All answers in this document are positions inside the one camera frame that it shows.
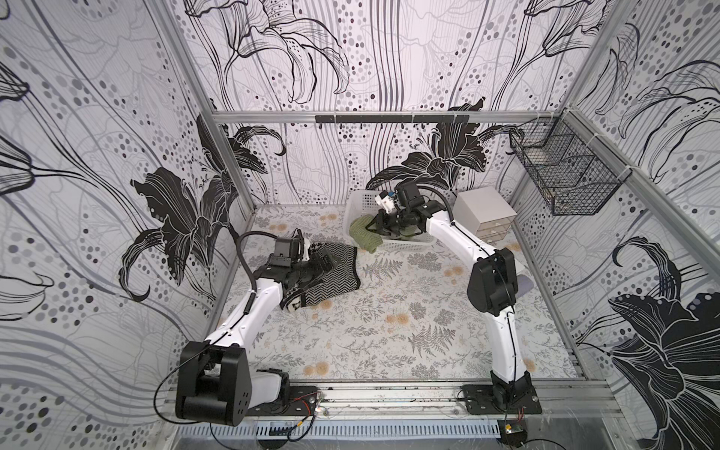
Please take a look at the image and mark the white slotted cable duct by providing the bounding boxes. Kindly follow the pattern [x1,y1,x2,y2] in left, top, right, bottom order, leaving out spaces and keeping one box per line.
[177,418,501,441]

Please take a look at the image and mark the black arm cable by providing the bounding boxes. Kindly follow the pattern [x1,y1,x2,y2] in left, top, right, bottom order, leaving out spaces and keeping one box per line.
[418,184,456,223]
[234,229,279,294]

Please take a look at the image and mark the lavender flat pad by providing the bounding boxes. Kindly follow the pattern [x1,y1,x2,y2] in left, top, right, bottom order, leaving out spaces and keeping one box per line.
[516,274,536,298]

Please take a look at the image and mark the white mini drawer cabinet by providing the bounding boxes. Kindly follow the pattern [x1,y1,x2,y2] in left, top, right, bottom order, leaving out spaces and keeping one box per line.
[453,187,517,244]

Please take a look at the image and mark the black white patterned scarf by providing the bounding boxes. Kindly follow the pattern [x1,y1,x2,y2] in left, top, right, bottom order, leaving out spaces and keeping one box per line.
[280,242,361,311]

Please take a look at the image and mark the white plastic laundry basket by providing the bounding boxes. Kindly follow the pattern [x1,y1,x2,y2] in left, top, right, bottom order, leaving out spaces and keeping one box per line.
[342,190,437,252]

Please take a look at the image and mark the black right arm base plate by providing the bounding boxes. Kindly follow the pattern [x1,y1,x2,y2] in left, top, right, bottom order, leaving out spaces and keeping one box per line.
[457,371,542,416]

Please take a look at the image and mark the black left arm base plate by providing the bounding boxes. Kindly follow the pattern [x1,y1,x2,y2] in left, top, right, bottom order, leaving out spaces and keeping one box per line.
[247,384,321,417]

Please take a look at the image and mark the black wire wall basket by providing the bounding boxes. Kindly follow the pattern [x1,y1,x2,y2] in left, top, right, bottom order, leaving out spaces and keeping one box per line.
[509,114,632,216]

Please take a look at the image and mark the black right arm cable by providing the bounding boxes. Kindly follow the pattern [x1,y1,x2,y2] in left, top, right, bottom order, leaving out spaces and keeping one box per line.
[418,184,456,223]

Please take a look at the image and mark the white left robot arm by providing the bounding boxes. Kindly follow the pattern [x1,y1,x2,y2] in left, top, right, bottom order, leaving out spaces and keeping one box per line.
[174,230,335,426]

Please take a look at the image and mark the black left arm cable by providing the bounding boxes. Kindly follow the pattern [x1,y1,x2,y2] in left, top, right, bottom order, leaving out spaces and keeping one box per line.
[234,229,279,294]

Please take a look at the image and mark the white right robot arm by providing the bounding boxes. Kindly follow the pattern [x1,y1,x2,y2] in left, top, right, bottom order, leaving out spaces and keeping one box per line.
[371,181,532,402]

